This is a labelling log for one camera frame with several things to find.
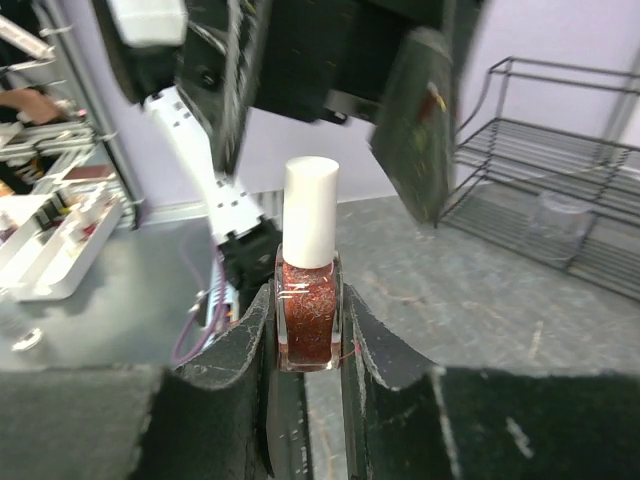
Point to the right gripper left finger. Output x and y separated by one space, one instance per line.
206 420

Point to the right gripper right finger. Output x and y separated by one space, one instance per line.
391 416

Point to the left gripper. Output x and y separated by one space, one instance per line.
383 61

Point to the glitter nail polish bottle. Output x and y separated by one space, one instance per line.
309 316

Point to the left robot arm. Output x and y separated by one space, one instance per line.
149 77

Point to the white storage tray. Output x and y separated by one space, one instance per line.
36 266

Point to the clear plastic cup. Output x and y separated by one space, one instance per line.
557 227

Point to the slotted cable duct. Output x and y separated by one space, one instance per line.
218 307

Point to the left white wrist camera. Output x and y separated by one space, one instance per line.
149 23

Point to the black wire rack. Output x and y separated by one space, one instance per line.
511 162

